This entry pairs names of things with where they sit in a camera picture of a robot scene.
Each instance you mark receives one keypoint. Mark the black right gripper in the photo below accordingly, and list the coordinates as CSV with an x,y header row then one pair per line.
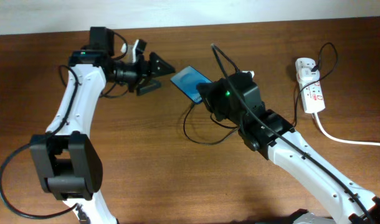
x,y
213,96

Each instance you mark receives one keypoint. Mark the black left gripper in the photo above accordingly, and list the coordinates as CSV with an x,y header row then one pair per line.
x,y
143,76

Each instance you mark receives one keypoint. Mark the blue Galaxy smartphone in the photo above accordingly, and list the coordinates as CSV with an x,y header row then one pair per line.
x,y
186,80

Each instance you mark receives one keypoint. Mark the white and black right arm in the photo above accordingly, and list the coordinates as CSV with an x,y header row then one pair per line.
x,y
279,142

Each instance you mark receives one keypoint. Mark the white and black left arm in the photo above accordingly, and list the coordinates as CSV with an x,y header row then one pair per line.
x,y
67,164

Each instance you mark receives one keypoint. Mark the white charger plug adapter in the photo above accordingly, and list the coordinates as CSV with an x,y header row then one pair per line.
x,y
305,75

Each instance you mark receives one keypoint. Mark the white power strip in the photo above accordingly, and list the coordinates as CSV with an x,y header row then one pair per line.
x,y
311,93

